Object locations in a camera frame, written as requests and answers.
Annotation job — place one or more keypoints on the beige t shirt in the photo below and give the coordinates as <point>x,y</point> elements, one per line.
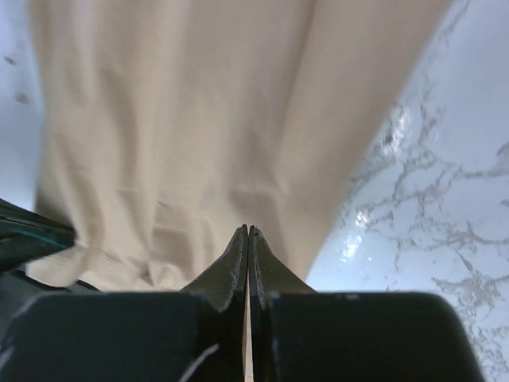
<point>171,123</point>

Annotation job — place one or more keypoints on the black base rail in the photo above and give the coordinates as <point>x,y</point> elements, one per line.
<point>25,237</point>

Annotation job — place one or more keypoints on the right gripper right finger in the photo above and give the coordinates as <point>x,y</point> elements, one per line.
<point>299,334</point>

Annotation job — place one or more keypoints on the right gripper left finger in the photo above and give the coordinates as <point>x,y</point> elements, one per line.
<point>194,334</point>

